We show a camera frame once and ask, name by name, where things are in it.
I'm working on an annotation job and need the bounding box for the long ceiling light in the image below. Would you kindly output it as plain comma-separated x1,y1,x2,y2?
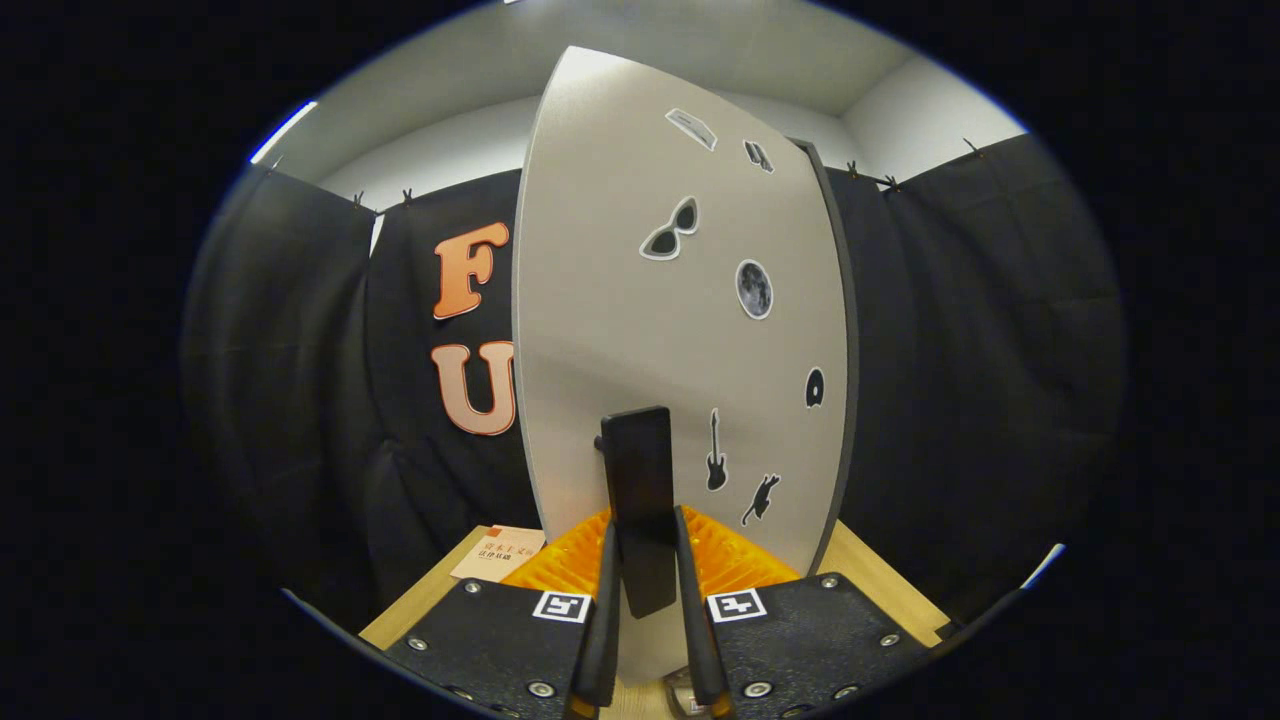
250,100,319,164

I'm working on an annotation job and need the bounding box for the black door handle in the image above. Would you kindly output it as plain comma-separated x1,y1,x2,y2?
595,405,679,619

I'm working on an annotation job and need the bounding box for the black backdrop cloth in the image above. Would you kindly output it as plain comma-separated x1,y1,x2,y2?
180,130,1131,626

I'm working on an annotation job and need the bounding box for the beige orange cover book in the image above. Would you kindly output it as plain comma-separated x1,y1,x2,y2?
450,525,547,583

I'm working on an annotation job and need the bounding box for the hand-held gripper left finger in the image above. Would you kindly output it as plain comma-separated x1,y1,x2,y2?
385,505,623,719

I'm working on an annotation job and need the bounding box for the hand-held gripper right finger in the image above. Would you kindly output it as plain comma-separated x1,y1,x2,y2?
672,505,936,719

